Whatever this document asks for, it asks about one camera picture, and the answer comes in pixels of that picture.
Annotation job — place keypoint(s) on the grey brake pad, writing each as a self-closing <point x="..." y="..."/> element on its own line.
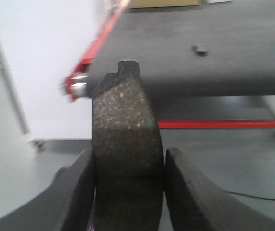
<point x="128" y="154"/>
<point x="200" y="50"/>

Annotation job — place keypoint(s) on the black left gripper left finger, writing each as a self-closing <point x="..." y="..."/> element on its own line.
<point x="64" y="206"/>

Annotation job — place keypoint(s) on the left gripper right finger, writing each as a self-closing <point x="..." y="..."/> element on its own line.
<point x="196" y="203"/>

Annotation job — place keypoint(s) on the white panel cabinet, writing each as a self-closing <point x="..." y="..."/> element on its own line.
<point x="41" y="43"/>

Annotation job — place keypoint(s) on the red metal frame cart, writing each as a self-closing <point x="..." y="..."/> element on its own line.
<point x="239" y="36"/>

